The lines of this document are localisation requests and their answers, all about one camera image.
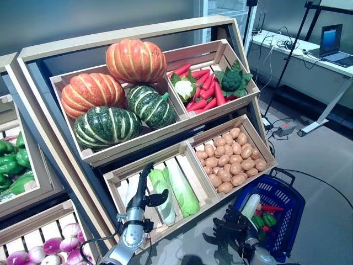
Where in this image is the white cauliflower with leaves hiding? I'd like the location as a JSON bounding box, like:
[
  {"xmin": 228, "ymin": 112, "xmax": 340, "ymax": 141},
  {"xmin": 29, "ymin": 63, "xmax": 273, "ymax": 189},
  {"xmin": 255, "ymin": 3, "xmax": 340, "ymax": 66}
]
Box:
[{"xmin": 170, "ymin": 71, "xmax": 198, "ymax": 103}]

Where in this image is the black floor cable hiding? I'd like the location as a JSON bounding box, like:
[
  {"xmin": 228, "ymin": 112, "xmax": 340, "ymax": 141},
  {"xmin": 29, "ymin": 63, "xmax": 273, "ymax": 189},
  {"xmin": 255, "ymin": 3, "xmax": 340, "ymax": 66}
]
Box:
[{"xmin": 286, "ymin": 168, "xmax": 353, "ymax": 208}]

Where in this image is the wooden green pepper crate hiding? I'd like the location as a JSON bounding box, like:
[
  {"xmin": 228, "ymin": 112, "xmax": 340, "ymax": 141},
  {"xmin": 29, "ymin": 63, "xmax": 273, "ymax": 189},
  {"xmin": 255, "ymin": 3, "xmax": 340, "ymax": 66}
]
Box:
[{"xmin": 0, "ymin": 121, "xmax": 56, "ymax": 219}]

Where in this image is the large green napa cabbage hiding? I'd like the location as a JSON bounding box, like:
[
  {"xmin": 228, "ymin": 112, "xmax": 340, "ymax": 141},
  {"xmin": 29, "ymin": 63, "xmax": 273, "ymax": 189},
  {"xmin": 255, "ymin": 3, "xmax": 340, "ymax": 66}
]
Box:
[{"xmin": 164, "ymin": 158, "xmax": 201, "ymax": 218}]

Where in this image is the wooden onion crate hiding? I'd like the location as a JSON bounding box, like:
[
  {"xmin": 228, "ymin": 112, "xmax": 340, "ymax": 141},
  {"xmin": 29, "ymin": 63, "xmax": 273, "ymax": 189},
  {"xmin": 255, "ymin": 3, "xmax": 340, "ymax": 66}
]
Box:
[{"xmin": 0, "ymin": 200, "xmax": 100, "ymax": 265}]

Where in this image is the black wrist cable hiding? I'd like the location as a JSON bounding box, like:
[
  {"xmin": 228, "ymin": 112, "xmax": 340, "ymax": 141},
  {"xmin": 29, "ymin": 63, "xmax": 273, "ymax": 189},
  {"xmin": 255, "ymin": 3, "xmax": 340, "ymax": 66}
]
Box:
[{"xmin": 79, "ymin": 231, "xmax": 120, "ymax": 265}]

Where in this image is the wooden potato crate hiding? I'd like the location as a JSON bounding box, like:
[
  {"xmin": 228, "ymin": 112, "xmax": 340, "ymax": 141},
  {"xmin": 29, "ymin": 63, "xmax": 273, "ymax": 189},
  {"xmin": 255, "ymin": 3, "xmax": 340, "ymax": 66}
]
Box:
[{"xmin": 186, "ymin": 114, "xmax": 278, "ymax": 201}]

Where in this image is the small green bell pepper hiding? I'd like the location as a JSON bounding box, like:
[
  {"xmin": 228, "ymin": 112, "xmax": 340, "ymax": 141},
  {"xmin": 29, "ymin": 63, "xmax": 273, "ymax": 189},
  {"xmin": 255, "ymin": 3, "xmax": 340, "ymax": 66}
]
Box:
[
  {"xmin": 251, "ymin": 215, "xmax": 265, "ymax": 230},
  {"xmin": 261, "ymin": 212, "xmax": 277, "ymax": 227}
]

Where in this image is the black tripod stand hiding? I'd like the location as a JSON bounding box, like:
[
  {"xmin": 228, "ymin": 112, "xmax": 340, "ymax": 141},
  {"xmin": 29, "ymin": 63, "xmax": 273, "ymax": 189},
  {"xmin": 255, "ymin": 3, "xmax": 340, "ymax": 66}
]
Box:
[{"xmin": 263, "ymin": 0, "xmax": 353, "ymax": 120}]

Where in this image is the long red chili pepper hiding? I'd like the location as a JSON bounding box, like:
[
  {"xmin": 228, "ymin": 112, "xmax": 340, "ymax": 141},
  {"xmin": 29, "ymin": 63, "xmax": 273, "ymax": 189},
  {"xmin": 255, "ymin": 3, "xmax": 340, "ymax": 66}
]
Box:
[{"xmin": 261, "ymin": 204, "xmax": 285, "ymax": 213}]

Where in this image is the thin black light stand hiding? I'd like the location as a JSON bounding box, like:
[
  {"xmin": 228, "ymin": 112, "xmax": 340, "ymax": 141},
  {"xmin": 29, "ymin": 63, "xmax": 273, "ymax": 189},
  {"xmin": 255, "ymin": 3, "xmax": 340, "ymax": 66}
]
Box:
[{"xmin": 242, "ymin": 0, "xmax": 259, "ymax": 48}]

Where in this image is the green broccoli with leaves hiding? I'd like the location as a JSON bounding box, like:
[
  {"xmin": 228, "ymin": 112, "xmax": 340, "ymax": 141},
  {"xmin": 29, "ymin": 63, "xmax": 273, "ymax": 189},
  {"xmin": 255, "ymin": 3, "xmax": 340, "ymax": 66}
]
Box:
[{"xmin": 214, "ymin": 60, "xmax": 254, "ymax": 98}]

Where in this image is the pale green napa cabbage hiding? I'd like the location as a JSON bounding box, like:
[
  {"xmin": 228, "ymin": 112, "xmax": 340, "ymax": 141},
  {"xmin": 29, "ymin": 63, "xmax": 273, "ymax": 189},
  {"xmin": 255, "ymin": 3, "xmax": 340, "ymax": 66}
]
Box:
[{"xmin": 148, "ymin": 168, "xmax": 177, "ymax": 226}]

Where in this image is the small green striped pumpkin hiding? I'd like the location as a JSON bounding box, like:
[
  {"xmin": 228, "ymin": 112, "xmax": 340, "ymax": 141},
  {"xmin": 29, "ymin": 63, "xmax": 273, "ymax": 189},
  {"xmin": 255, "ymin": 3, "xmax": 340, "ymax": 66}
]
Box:
[{"xmin": 126, "ymin": 84, "xmax": 178, "ymax": 129}]

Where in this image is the glass door refrigerator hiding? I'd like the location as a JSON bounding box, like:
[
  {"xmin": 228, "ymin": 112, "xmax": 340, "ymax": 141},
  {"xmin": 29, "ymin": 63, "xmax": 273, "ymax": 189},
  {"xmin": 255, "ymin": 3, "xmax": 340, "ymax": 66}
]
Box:
[{"xmin": 192, "ymin": 0, "xmax": 259, "ymax": 45}]

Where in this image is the white desk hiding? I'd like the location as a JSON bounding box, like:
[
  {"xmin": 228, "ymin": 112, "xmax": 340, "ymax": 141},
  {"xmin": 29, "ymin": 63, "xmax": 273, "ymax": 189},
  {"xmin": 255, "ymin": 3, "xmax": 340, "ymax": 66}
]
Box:
[{"xmin": 247, "ymin": 30, "xmax": 353, "ymax": 137}]

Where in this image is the grey power strip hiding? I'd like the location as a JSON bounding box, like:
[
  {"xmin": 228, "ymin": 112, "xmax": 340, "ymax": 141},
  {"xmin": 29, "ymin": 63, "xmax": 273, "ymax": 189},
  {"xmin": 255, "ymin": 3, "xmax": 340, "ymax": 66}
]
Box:
[{"xmin": 275, "ymin": 123, "xmax": 297, "ymax": 137}]

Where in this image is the wooden cabbage crate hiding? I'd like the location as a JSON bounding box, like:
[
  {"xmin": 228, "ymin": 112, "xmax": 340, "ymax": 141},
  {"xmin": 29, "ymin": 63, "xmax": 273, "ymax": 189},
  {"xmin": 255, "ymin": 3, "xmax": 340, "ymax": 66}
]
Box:
[{"xmin": 102, "ymin": 140, "xmax": 220, "ymax": 247}]

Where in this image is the white green napa cabbage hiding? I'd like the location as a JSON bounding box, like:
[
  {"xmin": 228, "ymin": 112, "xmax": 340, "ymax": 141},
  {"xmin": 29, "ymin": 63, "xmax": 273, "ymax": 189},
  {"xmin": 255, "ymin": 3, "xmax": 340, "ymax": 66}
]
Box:
[{"xmin": 240, "ymin": 193, "xmax": 261, "ymax": 220}]

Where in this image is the round orange pumpkin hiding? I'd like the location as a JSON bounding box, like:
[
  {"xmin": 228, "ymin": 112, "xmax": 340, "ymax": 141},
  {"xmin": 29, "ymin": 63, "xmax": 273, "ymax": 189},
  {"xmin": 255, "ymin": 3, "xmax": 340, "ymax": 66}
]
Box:
[{"xmin": 105, "ymin": 39, "xmax": 168, "ymax": 84}]

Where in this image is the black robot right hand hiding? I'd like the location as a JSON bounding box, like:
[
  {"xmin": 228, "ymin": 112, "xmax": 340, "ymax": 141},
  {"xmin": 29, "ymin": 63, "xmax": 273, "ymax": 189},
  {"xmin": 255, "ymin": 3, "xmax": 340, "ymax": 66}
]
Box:
[{"xmin": 212, "ymin": 204, "xmax": 260, "ymax": 249}]

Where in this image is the purple white onion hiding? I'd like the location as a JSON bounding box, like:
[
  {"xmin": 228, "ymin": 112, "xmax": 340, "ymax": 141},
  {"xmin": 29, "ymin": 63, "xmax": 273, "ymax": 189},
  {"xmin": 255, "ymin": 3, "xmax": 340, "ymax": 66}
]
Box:
[
  {"xmin": 7, "ymin": 250, "xmax": 29, "ymax": 265},
  {"xmin": 43, "ymin": 237, "xmax": 63, "ymax": 255},
  {"xmin": 28, "ymin": 246, "xmax": 46, "ymax": 263},
  {"xmin": 40, "ymin": 254, "xmax": 63, "ymax": 265},
  {"xmin": 67, "ymin": 248, "xmax": 85, "ymax": 265},
  {"xmin": 62, "ymin": 222, "xmax": 82, "ymax": 238},
  {"xmin": 60, "ymin": 237, "xmax": 81, "ymax": 252}
]

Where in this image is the wooden carrot crate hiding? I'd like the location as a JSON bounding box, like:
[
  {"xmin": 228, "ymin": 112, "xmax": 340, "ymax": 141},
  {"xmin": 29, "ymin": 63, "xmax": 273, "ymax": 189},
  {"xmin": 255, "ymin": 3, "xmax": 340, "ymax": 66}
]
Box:
[{"xmin": 164, "ymin": 39, "xmax": 261, "ymax": 123}]

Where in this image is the flat orange pumpkin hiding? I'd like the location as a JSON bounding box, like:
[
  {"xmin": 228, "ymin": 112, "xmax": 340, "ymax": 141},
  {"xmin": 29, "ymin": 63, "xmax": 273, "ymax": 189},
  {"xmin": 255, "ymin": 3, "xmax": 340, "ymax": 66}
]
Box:
[{"xmin": 61, "ymin": 72, "xmax": 128, "ymax": 121}]

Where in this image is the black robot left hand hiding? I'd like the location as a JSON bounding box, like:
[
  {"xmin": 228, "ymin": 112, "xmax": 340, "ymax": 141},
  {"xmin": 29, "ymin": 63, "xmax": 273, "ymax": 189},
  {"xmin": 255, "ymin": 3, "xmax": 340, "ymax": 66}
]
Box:
[{"xmin": 126, "ymin": 162, "xmax": 169, "ymax": 214}]

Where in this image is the blue plastic shopping basket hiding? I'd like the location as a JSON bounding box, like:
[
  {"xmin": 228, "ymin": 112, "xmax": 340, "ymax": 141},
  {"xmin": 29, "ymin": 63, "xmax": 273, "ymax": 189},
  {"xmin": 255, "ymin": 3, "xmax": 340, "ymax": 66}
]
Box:
[{"xmin": 233, "ymin": 173, "xmax": 306, "ymax": 263}]

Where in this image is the black basket handle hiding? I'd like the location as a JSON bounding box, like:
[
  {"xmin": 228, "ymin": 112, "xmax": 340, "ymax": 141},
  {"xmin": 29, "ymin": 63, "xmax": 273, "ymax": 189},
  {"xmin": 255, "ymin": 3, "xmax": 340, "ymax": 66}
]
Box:
[{"xmin": 269, "ymin": 167, "xmax": 296, "ymax": 187}]

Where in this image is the large green striped pumpkin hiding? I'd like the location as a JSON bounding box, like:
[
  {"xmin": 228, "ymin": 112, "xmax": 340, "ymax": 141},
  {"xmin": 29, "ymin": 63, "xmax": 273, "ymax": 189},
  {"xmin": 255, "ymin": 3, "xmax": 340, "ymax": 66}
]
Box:
[{"xmin": 73, "ymin": 106, "xmax": 143, "ymax": 151}]

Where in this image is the wooden pumpkin crate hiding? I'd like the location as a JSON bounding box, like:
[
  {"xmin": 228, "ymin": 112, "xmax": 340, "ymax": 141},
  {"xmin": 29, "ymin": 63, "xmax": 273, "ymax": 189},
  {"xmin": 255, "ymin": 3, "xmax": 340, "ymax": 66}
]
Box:
[{"xmin": 49, "ymin": 65, "xmax": 190, "ymax": 168}]

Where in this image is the open grey laptop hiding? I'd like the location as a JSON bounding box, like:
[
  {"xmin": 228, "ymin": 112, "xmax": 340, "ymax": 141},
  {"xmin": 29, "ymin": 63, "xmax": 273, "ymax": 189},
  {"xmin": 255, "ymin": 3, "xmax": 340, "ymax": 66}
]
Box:
[{"xmin": 308, "ymin": 24, "xmax": 353, "ymax": 68}]

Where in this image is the black router with antennas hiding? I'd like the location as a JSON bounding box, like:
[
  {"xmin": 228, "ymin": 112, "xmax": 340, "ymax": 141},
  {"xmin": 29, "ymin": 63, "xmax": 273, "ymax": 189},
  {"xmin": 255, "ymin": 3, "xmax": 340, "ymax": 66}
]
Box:
[{"xmin": 251, "ymin": 10, "xmax": 267, "ymax": 35}]

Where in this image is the large wooden display stand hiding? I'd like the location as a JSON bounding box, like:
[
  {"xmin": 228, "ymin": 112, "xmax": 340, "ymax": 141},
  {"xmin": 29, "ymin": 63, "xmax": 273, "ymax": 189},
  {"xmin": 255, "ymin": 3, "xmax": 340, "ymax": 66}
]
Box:
[{"xmin": 17, "ymin": 15, "xmax": 278, "ymax": 265}]

